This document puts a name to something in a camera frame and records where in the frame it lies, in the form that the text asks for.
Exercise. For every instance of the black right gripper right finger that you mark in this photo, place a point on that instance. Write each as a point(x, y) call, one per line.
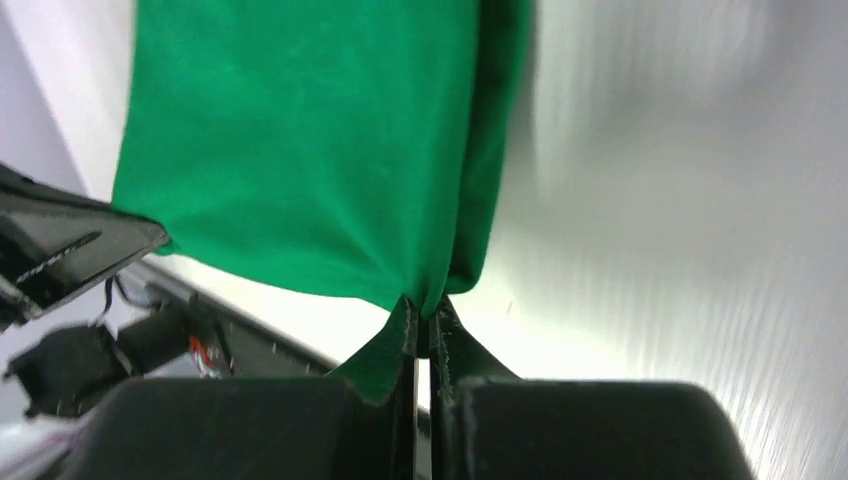
point(488, 423)

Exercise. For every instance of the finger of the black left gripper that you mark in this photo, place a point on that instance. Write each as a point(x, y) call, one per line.
point(56, 245)

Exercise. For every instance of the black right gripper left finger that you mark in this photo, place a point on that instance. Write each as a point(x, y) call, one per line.
point(357, 422)

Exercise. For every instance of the green t-shirt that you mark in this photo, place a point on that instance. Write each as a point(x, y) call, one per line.
point(339, 148)

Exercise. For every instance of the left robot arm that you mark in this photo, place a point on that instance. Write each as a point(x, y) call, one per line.
point(70, 369)

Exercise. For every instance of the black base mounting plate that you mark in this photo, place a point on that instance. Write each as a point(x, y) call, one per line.
point(221, 341)

